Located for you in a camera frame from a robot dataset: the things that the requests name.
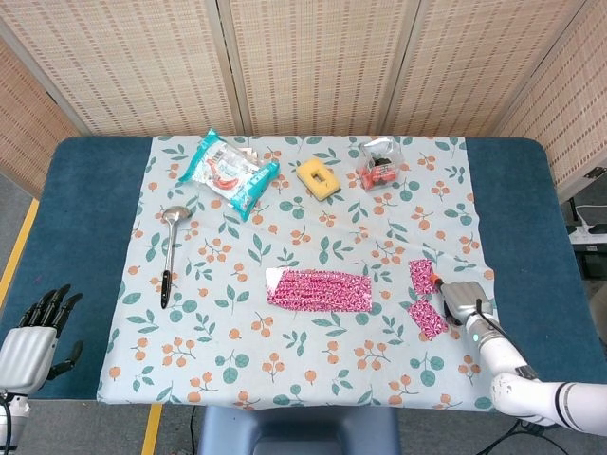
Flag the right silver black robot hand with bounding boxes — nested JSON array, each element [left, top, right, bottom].
[[429, 273, 497, 328]]

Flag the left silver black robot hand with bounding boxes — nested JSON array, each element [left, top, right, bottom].
[[0, 283, 85, 394]]

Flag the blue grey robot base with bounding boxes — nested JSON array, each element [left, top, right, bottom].
[[196, 406, 402, 455]]

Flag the clear bag red candies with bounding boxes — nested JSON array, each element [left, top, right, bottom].
[[356, 136, 403, 193]]

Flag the floral fruit print tablecloth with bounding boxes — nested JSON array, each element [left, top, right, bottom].
[[96, 135, 497, 411]]

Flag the yellow sponge with hole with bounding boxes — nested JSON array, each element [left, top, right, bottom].
[[296, 158, 343, 201]]

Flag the woven folding screen panel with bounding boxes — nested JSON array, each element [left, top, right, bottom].
[[0, 0, 238, 137], [495, 0, 607, 191], [222, 0, 421, 137], [0, 37, 80, 200], [383, 0, 578, 138]]

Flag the teal snack bag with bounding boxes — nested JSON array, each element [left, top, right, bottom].
[[178, 128, 281, 223]]

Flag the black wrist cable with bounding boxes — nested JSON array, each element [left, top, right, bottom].
[[475, 297, 542, 383]]

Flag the black floor cable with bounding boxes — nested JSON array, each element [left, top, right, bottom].
[[473, 419, 546, 455]]

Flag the steel ladle with black handle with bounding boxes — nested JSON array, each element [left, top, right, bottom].
[[159, 206, 192, 310]]

